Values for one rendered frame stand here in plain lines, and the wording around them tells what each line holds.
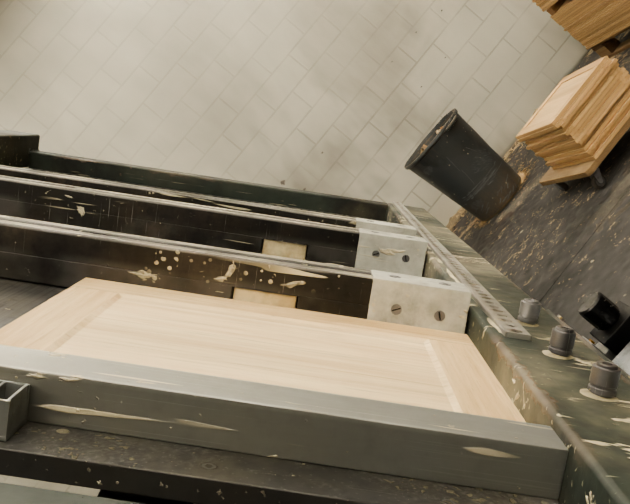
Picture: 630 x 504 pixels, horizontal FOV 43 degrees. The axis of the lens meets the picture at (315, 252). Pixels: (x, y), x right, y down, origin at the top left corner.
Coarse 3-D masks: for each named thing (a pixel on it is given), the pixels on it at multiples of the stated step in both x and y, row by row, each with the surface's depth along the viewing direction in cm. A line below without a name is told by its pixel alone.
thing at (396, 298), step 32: (0, 224) 101; (32, 224) 102; (64, 224) 106; (0, 256) 101; (32, 256) 101; (64, 256) 101; (96, 256) 101; (128, 256) 101; (160, 256) 101; (192, 256) 101; (224, 256) 101; (256, 256) 105; (160, 288) 101; (192, 288) 101; (224, 288) 101; (256, 288) 101; (288, 288) 101; (320, 288) 101; (352, 288) 101; (384, 288) 101; (416, 288) 101; (448, 288) 101; (384, 320) 101; (416, 320) 101; (448, 320) 101
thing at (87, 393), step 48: (48, 384) 59; (96, 384) 59; (144, 384) 60; (192, 384) 61; (240, 384) 63; (144, 432) 60; (192, 432) 60; (240, 432) 60; (288, 432) 60; (336, 432) 59; (384, 432) 59; (432, 432) 59; (480, 432) 60; (528, 432) 62; (432, 480) 60; (480, 480) 60; (528, 480) 60
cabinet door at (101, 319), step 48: (96, 288) 96; (144, 288) 100; (0, 336) 73; (48, 336) 75; (96, 336) 78; (144, 336) 80; (192, 336) 83; (240, 336) 86; (288, 336) 89; (336, 336) 92; (384, 336) 95; (432, 336) 97; (288, 384) 72; (336, 384) 74; (384, 384) 77; (432, 384) 79; (480, 384) 80
